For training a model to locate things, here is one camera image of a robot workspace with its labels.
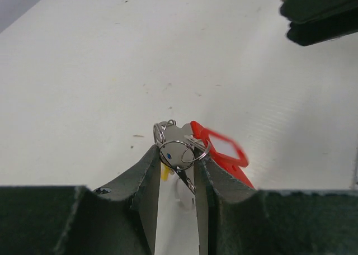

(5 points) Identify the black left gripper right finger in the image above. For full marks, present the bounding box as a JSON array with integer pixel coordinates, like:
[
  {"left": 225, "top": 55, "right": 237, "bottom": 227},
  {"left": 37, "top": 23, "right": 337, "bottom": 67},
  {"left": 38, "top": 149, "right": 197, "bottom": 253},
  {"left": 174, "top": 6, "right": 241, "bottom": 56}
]
[{"left": 194, "top": 158, "right": 357, "bottom": 254}]

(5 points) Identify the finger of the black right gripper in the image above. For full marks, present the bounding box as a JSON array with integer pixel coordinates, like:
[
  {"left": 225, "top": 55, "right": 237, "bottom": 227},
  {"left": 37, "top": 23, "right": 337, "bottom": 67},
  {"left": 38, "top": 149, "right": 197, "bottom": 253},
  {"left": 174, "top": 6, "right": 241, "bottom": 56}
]
[
  {"left": 286, "top": 22, "right": 357, "bottom": 46},
  {"left": 280, "top": 0, "right": 357, "bottom": 23}
]

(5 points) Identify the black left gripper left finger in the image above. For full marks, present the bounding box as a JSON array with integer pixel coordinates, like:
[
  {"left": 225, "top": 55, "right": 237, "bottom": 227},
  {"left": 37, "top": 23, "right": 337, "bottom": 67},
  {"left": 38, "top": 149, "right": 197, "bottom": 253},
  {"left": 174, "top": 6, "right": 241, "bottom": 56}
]
[{"left": 1, "top": 146, "right": 161, "bottom": 254}]

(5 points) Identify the metal keyring holder red handle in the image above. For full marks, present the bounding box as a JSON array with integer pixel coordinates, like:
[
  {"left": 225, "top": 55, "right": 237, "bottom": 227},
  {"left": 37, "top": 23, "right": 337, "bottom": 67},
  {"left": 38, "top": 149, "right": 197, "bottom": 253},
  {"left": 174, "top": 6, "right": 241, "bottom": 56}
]
[{"left": 153, "top": 119, "right": 195, "bottom": 193}]

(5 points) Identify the red tag key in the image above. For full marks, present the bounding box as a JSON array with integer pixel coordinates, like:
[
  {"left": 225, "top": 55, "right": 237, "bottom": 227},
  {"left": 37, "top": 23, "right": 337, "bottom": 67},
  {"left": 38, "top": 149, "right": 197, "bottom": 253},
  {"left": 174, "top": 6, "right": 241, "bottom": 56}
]
[{"left": 190, "top": 121, "right": 254, "bottom": 188}]

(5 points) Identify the yellow tag key on holder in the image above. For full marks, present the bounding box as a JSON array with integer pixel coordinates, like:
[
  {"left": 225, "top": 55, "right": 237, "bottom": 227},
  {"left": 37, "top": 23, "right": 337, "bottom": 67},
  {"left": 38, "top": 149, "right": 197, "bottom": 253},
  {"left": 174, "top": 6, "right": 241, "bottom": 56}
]
[{"left": 161, "top": 164, "right": 174, "bottom": 182}]

